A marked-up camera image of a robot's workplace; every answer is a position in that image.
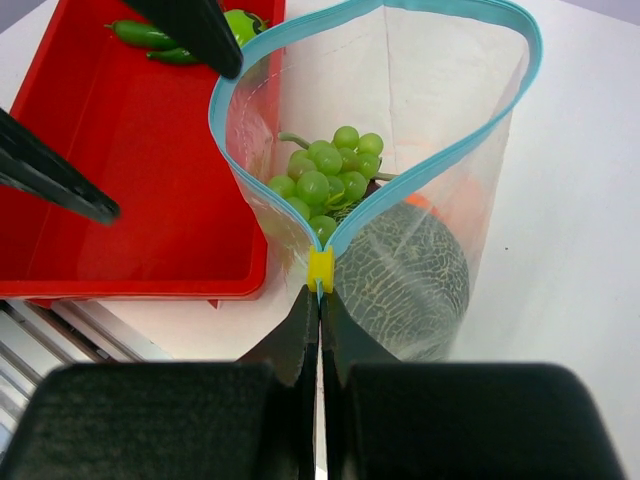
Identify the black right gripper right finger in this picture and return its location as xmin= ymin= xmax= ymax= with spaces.
xmin=320 ymin=294 xmax=625 ymax=479

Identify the red plastic tray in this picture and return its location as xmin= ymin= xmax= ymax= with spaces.
xmin=1 ymin=1 xmax=267 ymax=303

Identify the long green chili pepper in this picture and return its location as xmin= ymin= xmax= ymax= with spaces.
xmin=105 ymin=20 xmax=178 ymax=51

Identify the netted green cantaloupe melon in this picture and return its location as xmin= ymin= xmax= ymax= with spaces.
xmin=335 ymin=202 xmax=470 ymax=362

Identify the short green chili pepper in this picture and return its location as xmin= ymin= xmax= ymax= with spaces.
xmin=146 ymin=47 xmax=199 ymax=65

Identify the green grape bunch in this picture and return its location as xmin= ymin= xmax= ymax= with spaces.
xmin=266 ymin=125 xmax=396 ymax=245

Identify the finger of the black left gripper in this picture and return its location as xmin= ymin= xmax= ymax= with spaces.
xmin=1 ymin=111 xmax=120 ymax=225
xmin=124 ymin=0 xmax=243 ymax=79

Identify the clear zip top bag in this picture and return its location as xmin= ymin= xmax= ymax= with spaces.
xmin=207 ymin=0 xmax=545 ymax=362

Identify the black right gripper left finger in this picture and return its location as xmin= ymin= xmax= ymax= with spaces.
xmin=1 ymin=288 xmax=319 ymax=479

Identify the orange fruit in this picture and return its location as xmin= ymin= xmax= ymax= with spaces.
xmin=405 ymin=193 xmax=440 ymax=217

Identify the aluminium mounting rail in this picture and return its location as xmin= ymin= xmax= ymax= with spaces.
xmin=1 ymin=299 xmax=171 ymax=444

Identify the small green striped watermelon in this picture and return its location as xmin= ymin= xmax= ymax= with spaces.
xmin=223 ymin=9 xmax=269 ymax=47

